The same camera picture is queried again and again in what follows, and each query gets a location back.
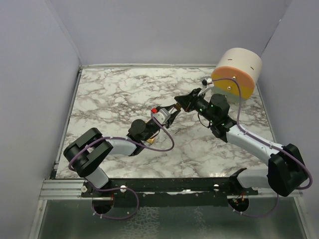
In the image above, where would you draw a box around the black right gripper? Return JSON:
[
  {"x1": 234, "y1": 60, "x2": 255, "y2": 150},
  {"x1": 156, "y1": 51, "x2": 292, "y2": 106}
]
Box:
[{"x1": 174, "y1": 88, "x2": 216, "y2": 124}]

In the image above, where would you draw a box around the small brass padlock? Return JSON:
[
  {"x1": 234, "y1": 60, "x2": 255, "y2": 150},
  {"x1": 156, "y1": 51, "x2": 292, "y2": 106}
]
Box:
[{"x1": 174, "y1": 103, "x2": 181, "y2": 110}]

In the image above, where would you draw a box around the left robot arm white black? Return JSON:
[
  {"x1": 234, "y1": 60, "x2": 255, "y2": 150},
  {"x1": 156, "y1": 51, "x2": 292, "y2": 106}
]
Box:
[{"x1": 63, "y1": 103, "x2": 181, "y2": 197}]

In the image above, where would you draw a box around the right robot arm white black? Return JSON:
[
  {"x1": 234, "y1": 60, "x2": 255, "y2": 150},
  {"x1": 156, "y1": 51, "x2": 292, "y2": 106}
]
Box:
[{"x1": 174, "y1": 88, "x2": 309, "y2": 197}]

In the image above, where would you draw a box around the larger brass padlock near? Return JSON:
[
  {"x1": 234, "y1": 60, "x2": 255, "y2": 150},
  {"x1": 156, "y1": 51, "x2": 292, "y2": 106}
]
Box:
[{"x1": 147, "y1": 138, "x2": 155, "y2": 144}]

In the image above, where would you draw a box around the round mini drawer cabinet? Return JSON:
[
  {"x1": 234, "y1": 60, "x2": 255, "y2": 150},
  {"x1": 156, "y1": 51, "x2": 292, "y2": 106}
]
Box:
[{"x1": 211, "y1": 48, "x2": 262, "y2": 103}]

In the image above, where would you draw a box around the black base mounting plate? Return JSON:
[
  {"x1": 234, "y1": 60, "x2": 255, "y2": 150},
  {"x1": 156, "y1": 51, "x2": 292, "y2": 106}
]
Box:
[{"x1": 81, "y1": 176, "x2": 258, "y2": 208}]

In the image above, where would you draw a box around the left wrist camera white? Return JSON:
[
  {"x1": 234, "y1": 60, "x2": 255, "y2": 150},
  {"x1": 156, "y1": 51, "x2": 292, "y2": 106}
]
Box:
[{"x1": 151, "y1": 108, "x2": 170, "y2": 124}]

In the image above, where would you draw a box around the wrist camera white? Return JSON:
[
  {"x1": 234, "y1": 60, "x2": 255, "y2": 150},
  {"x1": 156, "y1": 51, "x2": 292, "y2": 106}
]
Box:
[
  {"x1": 151, "y1": 108, "x2": 170, "y2": 124},
  {"x1": 200, "y1": 78, "x2": 213, "y2": 95}
]

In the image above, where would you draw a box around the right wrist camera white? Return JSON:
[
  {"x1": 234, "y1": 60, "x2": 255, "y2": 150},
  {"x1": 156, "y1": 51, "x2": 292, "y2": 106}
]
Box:
[{"x1": 200, "y1": 78, "x2": 213, "y2": 95}]

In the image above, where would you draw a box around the aluminium frame rail front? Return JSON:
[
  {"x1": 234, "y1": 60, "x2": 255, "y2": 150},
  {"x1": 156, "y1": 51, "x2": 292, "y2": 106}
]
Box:
[{"x1": 40, "y1": 179, "x2": 303, "y2": 200}]

